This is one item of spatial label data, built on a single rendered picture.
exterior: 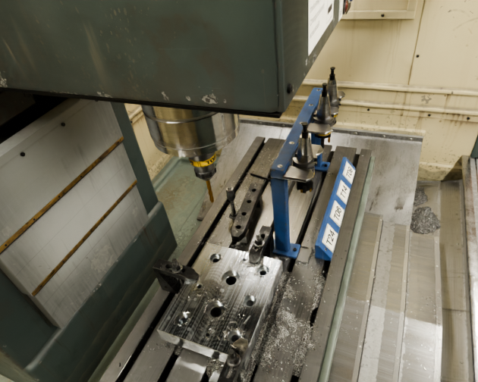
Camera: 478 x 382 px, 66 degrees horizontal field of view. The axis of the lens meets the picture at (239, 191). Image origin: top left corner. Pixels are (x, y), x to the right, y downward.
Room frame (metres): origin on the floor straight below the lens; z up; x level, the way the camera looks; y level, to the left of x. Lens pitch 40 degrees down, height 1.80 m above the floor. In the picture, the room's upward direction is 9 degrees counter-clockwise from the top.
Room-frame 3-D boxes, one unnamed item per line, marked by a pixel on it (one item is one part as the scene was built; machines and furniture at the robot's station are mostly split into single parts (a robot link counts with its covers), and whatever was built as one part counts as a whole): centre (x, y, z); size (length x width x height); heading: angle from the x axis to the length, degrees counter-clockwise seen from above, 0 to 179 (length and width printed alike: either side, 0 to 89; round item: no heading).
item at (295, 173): (0.72, -0.16, 1.21); 0.07 x 0.05 x 0.01; 62
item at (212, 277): (0.56, 0.08, 0.97); 0.29 x 0.23 x 0.05; 152
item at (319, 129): (0.91, -0.26, 1.21); 0.07 x 0.05 x 0.01; 62
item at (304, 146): (0.77, -0.18, 1.26); 0.04 x 0.04 x 0.07
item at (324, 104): (0.96, -0.29, 1.26); 0.04 x 0.04 x 0.07
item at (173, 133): (0.58, 0.06, 1.52); 0.16 x 0.16 x 0.12
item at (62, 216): (0.79, 0.45, 1.16); 0.48 x 0.05 x 0.51; 152
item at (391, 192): (1.15, -0.25, 0.75); 0.89 x 0.70 x 0.26; 62
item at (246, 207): (0.89, -0.02, 0.93); 0.26 x 0.05 x 0.06; 157
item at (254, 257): (0.69, -0.04, 0.97); 0.13 x 0.03 x 0.15; 152
